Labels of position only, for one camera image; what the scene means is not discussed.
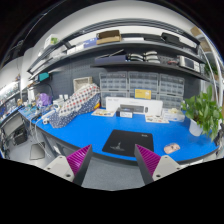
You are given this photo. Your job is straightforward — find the white box by plant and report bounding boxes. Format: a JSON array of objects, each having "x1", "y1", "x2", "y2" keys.
[{"x1": 162, "y1": 108, "x2": 185, "y2": 122}]

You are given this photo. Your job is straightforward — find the small black and white box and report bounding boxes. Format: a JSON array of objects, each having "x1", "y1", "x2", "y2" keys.
[{"x1": 116, "y1": 108, "x2": 133, "y2": 118}]

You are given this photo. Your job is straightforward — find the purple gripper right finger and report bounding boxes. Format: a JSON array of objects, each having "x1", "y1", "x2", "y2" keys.
[{"x1": 133, "y1": 143, "x2": 183, "y2": 186}]

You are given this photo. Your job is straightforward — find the grey drawer organizer left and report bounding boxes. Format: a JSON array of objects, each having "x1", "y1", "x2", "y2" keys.
[{"x1": 99, "y1": 72, "x2": 127, "y2": 98}]

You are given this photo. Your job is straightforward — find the black flat device top shelf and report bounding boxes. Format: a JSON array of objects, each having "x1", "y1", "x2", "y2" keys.
[{"x1": 161, "y1": 32, "x2": 180, "y2": 45}]

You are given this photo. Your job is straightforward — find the grey drawer organizer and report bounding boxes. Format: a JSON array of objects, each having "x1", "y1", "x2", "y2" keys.
[
  {"x1": 99, "y1": 72, "x2": 127, "y2": 98},
  {"x1": 128, "y1": 71, "x2": 159, "y2": 100},
  {"x1": 158, "y1": 74, "x2": 185, "y2": 108}
]

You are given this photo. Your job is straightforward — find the yellow label box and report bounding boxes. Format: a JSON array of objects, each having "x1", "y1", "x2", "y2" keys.
[{"x1": 134, "y1": 89, "x2": 151, "y2": 99}]

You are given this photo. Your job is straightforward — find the checkered fabric cover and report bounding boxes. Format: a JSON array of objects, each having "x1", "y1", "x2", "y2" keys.
[{"x1": 49, "y1": 83, "x2": 100, "y2": 128}]

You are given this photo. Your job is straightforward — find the colourful sticker sheet right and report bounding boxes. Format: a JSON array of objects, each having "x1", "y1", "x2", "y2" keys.
[{"x1": 145, "y1": 115, "x2": 169, "y2": 124}]

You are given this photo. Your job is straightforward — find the grey drawer organizer middle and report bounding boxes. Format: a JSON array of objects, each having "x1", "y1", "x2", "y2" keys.
[{"x1": 128, "y1": 71, "x2": 159, "y2": 100}]

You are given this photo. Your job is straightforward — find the purple plastic bag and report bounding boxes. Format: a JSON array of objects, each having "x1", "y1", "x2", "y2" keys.
[{"x1": 37, "y1": 93, "x2": 52, "y2": 107}]

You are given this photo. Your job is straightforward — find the black mouse pad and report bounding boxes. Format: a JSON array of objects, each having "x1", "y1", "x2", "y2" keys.
[{"x1": 102, "y1": 130, "x2": 154, "y2": 157}]

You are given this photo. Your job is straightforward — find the blue box on shelf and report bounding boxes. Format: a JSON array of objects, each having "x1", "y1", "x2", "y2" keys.
[{"x1": 83, "y1": 38, "x2": 97, "y2": 48}]

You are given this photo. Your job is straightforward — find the beige framed board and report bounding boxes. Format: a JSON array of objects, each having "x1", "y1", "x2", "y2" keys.
[{"x1": 73, "y1": 76, "x2": 92, "y2": 91}]

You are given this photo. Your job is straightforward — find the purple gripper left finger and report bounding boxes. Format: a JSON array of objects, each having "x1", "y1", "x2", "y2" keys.
[{"x1": 43, "y1": 144, "x2": 93, "y2": 187}]

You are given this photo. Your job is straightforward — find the grey drawer organizer right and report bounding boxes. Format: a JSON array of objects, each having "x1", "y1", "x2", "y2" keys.
[{"x1": 158, "y1": 74, "x2": 185, "y2": 108}]

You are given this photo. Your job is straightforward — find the white oscilloscope on shelf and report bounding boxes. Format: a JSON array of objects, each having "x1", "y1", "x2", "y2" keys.
[{"x1": 179, "y1": 56, "x2": 200, "y2": 72}]

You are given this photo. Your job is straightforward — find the colourful sticker sheet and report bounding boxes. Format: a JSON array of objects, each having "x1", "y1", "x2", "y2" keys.
[
  {"x1": 145, "y1": 115, "x2": 169, "y2": 124},
  {"x1": 91, "y1": 109, "x2": 115, "y2": 117}
]

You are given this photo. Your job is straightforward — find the pink patterned computer mouse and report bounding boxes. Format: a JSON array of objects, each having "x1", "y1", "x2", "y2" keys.
[{"x1": 164, "y1": 143, "x2": 180, "y2": 154}]

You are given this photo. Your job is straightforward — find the colourful sticker sheet left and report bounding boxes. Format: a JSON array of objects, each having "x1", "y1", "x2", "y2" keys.
[{"x1": 91, "y1": 109, "x2": 115, "y2": 117}]

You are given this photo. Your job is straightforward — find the white long keyboard box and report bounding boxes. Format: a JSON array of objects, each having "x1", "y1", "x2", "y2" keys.
[{"x1": 106, "y1": 97, "x2": 163, "y2": 115}]

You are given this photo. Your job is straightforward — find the green potted plant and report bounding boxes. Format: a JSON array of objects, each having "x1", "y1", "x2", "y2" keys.
[{"x1": 181, "y1": 86, "x2": 223, "y2": 140}]

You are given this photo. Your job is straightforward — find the green white box top shelf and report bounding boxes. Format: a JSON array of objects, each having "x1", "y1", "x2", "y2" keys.
[{"x1": 44, "y1": 34, "x2": 59, "y2": 48}]

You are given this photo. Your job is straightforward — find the brown cardboard box on shelf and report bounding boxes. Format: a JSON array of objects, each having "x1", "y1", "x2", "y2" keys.
[{"x1": 96, "y1": 30, "x2": 121, "y2": 45}]

